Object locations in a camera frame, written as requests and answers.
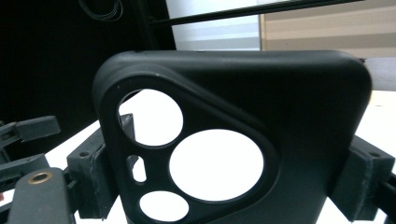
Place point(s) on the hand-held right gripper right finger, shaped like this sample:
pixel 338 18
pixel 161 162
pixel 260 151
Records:
pixel 361 183

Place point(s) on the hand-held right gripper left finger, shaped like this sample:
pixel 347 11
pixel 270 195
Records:
pixel 90 174

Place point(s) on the black phone case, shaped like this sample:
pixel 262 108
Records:
pixel 295 109

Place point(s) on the black metal bar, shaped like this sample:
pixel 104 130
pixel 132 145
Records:
pixel 249 11

